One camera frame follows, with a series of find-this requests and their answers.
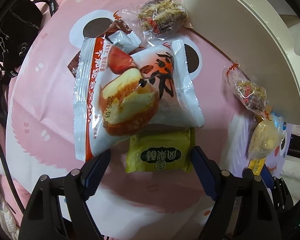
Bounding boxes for clear packet brown granola bar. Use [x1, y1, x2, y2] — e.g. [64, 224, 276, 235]
[113, 0, 195, 40]

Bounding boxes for black shoulder bag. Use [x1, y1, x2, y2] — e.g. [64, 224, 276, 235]
[0, 0, 58, 130]

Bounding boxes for white plastic storage bin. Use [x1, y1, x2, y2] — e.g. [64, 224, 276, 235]
[182, 0, 300, 127]

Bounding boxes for brown chocolate snack packet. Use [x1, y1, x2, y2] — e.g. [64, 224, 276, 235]
[67, 20, 140, 78]

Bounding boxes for black cable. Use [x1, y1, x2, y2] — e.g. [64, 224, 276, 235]
[0, 127, 25, 213]

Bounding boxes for small clear nut candy packet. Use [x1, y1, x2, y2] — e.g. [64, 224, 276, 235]
[222, 61, 268, 112]

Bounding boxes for green pastry packet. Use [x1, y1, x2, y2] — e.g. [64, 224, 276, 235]
[125, 127, 196, 174]

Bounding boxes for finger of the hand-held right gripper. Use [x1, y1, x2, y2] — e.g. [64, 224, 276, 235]
[261, 165, 275, 195]

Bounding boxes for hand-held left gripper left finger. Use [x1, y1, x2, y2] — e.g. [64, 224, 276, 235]
[17, 151, 112, 240]

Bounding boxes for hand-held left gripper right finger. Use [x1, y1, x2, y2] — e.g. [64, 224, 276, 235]
[190, 145, 283, 240]

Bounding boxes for clear packet pale yellow chips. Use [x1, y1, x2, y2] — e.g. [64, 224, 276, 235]
[247, 115, 287, 160]

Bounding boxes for orange and white snack packet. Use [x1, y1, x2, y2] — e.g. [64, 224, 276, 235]
[247, 155, 268, 177]

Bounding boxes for red striped bread packet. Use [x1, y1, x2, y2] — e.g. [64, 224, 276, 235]
[74, 36, 163, 162]

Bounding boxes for cartoon printed blanket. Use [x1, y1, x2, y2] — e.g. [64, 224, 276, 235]
[0, 167, 25, 240]

